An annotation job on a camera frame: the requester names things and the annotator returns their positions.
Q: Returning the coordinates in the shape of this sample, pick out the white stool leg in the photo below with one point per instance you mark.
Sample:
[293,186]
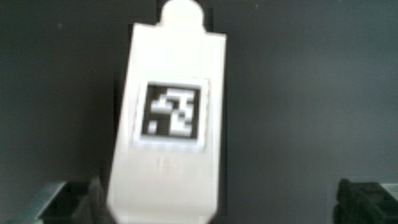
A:
[165,177]

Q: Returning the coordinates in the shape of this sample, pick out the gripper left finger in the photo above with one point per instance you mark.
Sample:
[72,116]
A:
[69,203]

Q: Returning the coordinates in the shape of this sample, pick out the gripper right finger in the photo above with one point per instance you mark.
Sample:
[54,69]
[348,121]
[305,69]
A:
[367,204]

